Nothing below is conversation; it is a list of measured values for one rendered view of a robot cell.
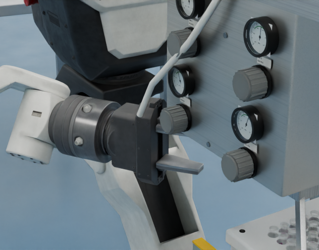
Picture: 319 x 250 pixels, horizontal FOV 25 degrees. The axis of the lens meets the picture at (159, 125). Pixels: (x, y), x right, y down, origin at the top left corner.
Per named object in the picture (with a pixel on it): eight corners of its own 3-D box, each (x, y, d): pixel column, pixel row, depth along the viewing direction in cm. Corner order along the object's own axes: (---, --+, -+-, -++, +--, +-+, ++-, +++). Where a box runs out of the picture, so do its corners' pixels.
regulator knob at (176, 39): (165, 56, 81) (165, 18, 79) (183, 52, 82) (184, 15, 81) (181, 64, 78) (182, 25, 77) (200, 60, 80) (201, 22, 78)
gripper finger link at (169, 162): (205, 161, 98) (164, 153, 101) (196, 171, 96) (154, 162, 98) (205, 172, 99) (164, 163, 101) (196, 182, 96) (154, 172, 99)
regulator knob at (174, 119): (157, 130, 86) (157, 94, 84) (175, 125, 87) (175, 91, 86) (173, 140, 84) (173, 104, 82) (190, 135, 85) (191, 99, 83)
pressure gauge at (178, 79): (167, 92, 85) (167, 61, 83) (177, 89, 85) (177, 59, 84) (185, 101, 82) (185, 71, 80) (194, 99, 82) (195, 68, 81)
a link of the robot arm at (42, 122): (81, 88, 100) (14, 76, 105) (59, 162, 98) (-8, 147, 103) (114, 111, 110) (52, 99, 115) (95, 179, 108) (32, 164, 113)
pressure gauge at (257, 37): (242, 51, 71) (244, 14, 69) (252, 49, 71) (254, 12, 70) (267, 62, 68) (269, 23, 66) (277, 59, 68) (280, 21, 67)
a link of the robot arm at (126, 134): (174, 89, 100) (100, 76, 105) (142, 112, 92) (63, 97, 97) (174, 170, 105) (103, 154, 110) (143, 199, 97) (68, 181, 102)
